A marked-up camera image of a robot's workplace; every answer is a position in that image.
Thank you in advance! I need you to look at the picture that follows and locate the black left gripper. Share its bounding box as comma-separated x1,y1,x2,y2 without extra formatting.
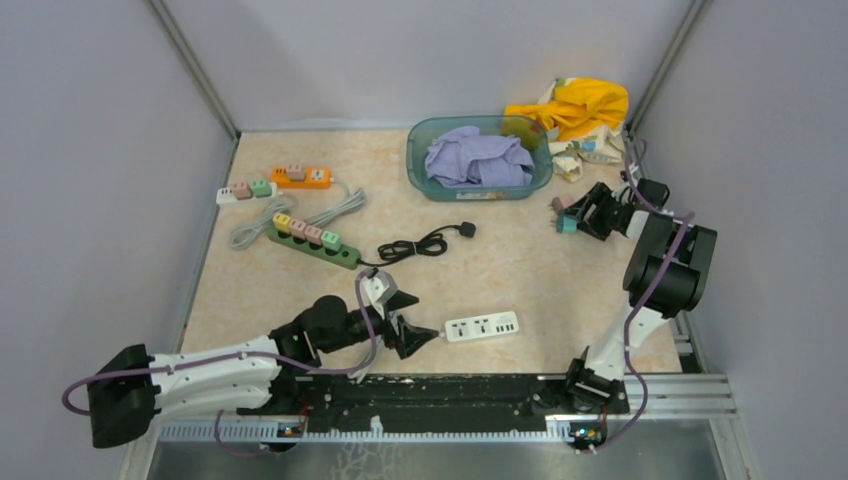
321,289,438,357

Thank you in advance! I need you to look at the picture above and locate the pink usb charger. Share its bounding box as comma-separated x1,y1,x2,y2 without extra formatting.
303,225,323,246
550,195,575,214
288,219,308,240

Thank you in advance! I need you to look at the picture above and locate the teal usb charger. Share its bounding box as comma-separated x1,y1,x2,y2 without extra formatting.
552,214,578,234

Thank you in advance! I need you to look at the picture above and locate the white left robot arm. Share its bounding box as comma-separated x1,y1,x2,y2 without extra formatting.
86,291,439,449

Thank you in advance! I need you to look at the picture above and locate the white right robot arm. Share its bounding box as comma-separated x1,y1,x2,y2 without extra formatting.
557,179,718,413

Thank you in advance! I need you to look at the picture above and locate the white patterned cloth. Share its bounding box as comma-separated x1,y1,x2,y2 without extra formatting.
548,125,625,183

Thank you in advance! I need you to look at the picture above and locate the green power strip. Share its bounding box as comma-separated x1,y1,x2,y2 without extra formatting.
265,226,361,270

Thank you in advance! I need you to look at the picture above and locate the yellow cloth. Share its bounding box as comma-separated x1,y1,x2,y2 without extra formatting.
503,77,630,142

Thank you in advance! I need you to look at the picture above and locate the light green usb charger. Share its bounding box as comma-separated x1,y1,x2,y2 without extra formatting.
320,230,343,254

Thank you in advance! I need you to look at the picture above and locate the teal plastic basin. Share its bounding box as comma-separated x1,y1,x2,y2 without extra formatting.
406,115,553,201

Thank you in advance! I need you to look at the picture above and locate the purple cloth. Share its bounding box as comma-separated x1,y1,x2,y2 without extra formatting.
424,126,534,189

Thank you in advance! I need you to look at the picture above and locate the yellow usb charger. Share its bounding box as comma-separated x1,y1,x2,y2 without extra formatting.
272,212,292,235

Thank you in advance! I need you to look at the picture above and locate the orange power strip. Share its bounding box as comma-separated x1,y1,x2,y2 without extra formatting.
270,165,332,190

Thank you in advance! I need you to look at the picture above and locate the green charger on white strip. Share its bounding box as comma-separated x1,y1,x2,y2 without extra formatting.
249,178,273,198

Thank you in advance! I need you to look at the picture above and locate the pink charger on white strip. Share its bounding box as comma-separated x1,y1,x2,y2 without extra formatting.
230,181,253,201

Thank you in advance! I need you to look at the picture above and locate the small white power strip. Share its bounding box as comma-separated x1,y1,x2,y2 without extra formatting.
216,183,278,207

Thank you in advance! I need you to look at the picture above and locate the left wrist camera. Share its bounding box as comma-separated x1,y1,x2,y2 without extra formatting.
364,268,398,320

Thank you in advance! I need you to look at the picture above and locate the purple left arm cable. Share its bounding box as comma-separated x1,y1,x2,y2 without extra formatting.
62,268,382,460

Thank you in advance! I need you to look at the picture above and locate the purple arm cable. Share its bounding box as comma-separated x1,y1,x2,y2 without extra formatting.
62,268,382,460
582,137,697,456

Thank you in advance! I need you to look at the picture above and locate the black cable with plug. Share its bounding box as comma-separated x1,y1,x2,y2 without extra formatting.
358,221,478,268

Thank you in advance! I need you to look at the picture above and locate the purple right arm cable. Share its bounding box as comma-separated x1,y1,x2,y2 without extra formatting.
582,137,697,456

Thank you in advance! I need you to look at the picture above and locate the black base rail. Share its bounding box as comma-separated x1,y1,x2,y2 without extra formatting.
237,374,630,434

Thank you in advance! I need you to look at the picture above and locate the grey coiled cable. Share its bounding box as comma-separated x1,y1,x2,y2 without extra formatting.
228,178,368,252

